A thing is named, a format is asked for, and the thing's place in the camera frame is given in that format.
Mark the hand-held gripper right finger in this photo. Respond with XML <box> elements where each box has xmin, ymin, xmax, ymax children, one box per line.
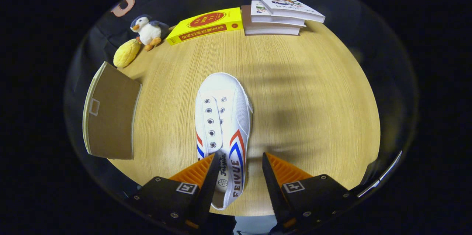
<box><xmin>262</xmin><ymin>152</ymin><xmax>358</xmax><ymax>232</ymax></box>

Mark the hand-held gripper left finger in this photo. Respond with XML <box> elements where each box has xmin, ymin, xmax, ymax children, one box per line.
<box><xmin>127</xmin><ymin>149</ymin><xmax>225</xmax><ymax>232</ymax></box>

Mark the white striped canvas shoe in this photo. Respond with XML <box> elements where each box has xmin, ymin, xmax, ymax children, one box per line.
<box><xmin>195</xmin><ymin>72</ymin><xmax>254</xmax><ymax>210</ymax></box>

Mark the brown fabric storage box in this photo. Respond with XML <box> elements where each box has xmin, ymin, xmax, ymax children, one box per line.
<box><xmin>82</xmin><ymin>61</ymin><xmax>142</xmax><ymax>160</ymax></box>

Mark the yellow knitted plush ball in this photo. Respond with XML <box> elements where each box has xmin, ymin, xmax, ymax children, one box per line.
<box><xmin>113</xmin><ymin>38</ymin><xmax>142</xmax><ymax>68</ymax></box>

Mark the brown cover book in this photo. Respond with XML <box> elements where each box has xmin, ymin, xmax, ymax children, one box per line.
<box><xmin>241</xmin><ymin>5</ymin><xmax>301</xmax><ymax>36</ymax></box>

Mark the penguin plush toy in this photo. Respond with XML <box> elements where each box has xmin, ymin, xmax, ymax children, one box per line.
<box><xmin>130</xmin><ymin>14</ymin><xmax>170</xmax><ymax>52</ymax></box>

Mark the yellow book with red circle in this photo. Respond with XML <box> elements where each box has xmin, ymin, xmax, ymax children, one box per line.
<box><xmin>166</xmin><ymin>7</ymin><xmax>244</xmax><ymax>46</ymax></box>

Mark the white illustrated book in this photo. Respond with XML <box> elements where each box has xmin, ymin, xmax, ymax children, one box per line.
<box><xmin>258</xmin><ymin>0</ymin><xmax>326</xmax><ymax>23</ymax></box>
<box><xmin>250</xmin><ymin>0</ymin><xmax>306</xmax><ymax>27</ymax></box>

